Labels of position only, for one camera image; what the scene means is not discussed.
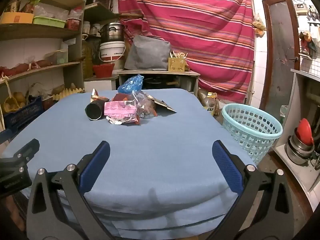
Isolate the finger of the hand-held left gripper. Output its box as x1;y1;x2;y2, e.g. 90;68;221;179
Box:
10;139;40;167
0;129;15;144

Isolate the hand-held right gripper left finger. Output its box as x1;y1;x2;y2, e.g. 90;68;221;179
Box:
26;141;118;240

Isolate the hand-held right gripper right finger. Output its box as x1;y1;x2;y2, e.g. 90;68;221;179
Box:
212;140;295;240

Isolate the light blue plastic basket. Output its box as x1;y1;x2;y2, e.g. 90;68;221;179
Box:
222;103;283;167

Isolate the red and gold foil wrapper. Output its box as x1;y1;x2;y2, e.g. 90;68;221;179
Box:
90;88;109;103

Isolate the blue plastic crate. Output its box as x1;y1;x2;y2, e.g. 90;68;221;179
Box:
4;96;44;130

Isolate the mesh bag of potatoes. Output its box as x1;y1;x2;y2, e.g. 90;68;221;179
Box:
4;91;27;113

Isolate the black cardboard tube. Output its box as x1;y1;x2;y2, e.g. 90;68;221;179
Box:
85;100;105;121

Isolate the blue table cloth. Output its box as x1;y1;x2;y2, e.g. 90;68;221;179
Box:
1;89;258;240

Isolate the pink foil wrapper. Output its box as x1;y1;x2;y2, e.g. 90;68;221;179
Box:
104;99;140;125

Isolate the clear bottle with yellow label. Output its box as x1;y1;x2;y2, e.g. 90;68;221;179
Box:
201;92;222;117

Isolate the yellow egg tray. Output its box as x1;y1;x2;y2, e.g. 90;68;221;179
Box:
51;87;84;102

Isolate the white side counter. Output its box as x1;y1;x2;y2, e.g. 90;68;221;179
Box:
271;69;320;213

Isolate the dark red packet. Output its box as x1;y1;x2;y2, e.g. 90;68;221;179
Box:
112;93;135;102

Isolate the stack of metal pots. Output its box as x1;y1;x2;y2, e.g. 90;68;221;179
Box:
286;135;315;165

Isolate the clear plastic bag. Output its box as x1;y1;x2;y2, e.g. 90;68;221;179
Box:
134;91;158;118

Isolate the small white cabinet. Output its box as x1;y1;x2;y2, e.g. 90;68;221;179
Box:
84;75;119;92

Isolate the red lid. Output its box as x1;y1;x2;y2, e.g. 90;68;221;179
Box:
296;118;314;145

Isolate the flat printed cardboard piece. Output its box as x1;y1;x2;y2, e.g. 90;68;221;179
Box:
147;95;177;113

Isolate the blue plastic bag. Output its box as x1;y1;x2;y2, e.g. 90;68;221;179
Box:
117;74;144;95

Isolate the red plastic basket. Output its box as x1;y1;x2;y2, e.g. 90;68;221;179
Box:
92;63;115;78

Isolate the large yellow oil bottle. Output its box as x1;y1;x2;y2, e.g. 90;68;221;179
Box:
82;34;93;79

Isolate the wooden shelf unit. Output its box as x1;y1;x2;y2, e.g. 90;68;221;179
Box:
0;0;87;110

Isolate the low wooden cabinet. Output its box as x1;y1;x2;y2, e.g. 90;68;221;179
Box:
117;69;201;93

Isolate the yellow utensil holder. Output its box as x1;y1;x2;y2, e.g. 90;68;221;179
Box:
168;51;188;72

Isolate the white plastic bucket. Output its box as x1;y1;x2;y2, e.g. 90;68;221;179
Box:
99;41;126;63

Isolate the yellow plastic container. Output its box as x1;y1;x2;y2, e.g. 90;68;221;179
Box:
0;12;34;24

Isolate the green plastic container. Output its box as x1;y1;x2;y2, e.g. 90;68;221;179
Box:
32;16;66;28

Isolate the grey bag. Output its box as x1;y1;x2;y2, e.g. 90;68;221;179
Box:
124;35;172;71

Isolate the brown framed door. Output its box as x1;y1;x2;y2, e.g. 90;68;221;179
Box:
259;0;300;120

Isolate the small red basket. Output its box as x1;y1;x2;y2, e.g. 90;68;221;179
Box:
65;18;82;29

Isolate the metal cooking pot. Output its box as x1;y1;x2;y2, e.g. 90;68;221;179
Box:
100;22;125;43

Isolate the red striped hanging cloth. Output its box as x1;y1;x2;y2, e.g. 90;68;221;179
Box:
117;0;255;103

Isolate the hanging bag of onions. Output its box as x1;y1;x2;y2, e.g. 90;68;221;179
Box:
252;20;267;37

